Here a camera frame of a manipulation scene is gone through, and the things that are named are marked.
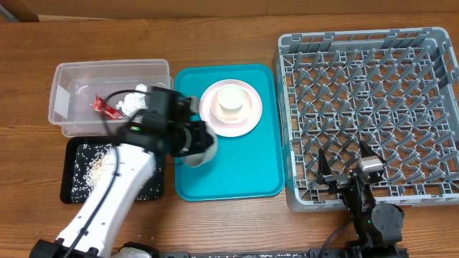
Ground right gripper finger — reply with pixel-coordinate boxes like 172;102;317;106
318;148;332;178
359;140;387;164

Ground grey bowl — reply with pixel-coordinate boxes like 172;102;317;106
183;124;218;168

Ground pale green cup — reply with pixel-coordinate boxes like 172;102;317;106
217;84;247;111

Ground white tissue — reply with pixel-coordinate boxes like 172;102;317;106
116;84;148;117

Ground red snack wrapper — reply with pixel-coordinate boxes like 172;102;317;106
93;95;124;120

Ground rice food leftovers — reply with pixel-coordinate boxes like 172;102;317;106
70;143;164;204

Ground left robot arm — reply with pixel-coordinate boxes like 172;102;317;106
30;120;217;257

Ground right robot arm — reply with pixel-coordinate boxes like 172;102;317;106
317;141;409;257

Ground grey dishwasher rack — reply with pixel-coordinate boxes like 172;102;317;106
275;27;458;212

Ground large pink plate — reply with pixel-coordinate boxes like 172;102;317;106
199;79;262;138

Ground small pink bowl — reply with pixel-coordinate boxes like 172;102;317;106
211;91;252;124

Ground teal serving tray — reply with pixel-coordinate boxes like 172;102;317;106
175;64;285;201

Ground black plastic tray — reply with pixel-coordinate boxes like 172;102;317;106
60;136;165;204

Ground clear plastic bin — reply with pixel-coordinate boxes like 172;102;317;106
48;59;174;138

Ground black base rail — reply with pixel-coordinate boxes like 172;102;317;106
110;242;409;258

